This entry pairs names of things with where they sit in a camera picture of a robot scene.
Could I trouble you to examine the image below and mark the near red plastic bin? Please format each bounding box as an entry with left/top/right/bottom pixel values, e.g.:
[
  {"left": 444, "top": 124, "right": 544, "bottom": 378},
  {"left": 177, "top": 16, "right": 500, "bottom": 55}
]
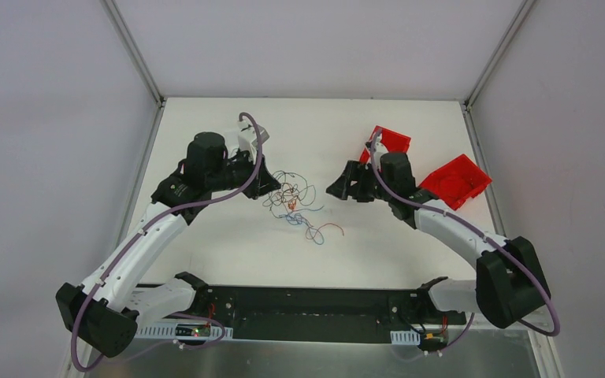
[{"left": 420, "top": 154, "right": 492, "bottom": 210}]

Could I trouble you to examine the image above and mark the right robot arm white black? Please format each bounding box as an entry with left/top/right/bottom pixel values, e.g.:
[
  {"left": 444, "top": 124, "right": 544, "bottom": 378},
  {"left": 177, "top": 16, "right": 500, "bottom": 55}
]
[{"left": 325, "top": 152, "right": 552, "bottom": 328}]

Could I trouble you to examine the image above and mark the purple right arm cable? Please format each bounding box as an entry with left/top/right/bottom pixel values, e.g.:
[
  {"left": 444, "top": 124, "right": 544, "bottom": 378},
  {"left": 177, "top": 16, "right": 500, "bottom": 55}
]
[{"left": 369, "top": 130, "right": 562, "bottom": 338}]

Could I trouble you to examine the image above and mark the white slotted cable duct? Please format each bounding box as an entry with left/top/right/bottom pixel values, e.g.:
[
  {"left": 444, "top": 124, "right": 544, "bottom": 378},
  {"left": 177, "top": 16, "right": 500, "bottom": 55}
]
[
  {"left": 390, "top": 330, "right": 421, "bottom": 347},
  {"left": 134, "top": 322, "right": 233, "bottom": 342}
]

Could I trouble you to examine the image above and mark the right white slotted cable duct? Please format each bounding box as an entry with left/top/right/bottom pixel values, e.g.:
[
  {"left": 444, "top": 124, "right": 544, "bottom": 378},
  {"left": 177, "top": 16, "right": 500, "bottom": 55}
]
[{"left": 390, "top": 330, "right": 421, "bottom": 347}]

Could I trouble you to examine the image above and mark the aluminium frame rail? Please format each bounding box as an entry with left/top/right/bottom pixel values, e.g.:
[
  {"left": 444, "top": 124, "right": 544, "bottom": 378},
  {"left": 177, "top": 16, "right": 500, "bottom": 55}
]
[{"left": 514, "top": 306, "right": 555, "bottom": 332}]

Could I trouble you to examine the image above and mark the left white slotted cable duct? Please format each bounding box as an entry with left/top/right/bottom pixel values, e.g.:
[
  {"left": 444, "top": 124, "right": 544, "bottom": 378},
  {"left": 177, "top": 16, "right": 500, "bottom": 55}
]
[{"left": 134, "top": 322, "right": 233, "bottom": 342}]

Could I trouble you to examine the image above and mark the red plastic bin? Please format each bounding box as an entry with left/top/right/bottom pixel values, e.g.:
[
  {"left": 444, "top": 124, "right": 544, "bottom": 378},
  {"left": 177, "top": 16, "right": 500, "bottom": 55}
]
[
  {"left": 358, "top": 125, "right": 411, "bottom": 164},
  {"left": 420, "top": 154, "right": 492, "bottom": 210}
]

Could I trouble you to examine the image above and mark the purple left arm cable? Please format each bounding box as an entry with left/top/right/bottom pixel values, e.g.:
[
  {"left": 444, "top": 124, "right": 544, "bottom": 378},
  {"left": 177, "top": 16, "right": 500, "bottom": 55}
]
[{"left": 69, "top": 112, "right": 265, "bottom": 372}]

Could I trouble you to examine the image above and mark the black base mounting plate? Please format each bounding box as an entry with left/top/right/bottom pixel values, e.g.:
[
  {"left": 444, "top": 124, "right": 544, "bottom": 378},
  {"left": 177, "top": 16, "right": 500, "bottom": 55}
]
[{"left": 157, "top": 283, "right": 466, "bottom": 346}]

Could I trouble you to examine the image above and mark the far red plastic bin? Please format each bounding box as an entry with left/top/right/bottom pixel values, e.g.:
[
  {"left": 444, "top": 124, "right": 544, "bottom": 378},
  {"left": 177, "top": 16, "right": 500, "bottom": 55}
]
[{"left": 358, "top": 125, "right": 411, "bottom": 164}]

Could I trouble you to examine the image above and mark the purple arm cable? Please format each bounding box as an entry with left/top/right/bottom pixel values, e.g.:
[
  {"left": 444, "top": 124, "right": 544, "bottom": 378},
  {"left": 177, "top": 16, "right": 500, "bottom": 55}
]
[
  {"left": 369, "top": 130, "right": 562, "bottom": 338},
  {"left": 69, "top": 112, "right": 265, "bottom": 372}
]

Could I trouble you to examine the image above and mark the orange wire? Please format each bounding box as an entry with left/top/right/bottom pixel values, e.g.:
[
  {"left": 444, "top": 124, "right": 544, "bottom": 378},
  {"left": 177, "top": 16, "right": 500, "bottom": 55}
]
[{"left": 268, "top": 187, "right": 345, "bottom": 242}]

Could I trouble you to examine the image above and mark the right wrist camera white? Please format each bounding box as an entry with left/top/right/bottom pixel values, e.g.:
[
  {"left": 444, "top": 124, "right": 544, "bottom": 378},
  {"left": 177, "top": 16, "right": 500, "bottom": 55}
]
[{"left": 366, "top": 134, "right": 388, "bottom": 154}]

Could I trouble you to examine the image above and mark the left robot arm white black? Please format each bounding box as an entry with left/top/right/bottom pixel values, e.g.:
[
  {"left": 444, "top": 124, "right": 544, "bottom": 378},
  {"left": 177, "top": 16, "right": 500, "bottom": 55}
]
[{"left": 55, "top": 128, "right": 280, "bottom": 358}]

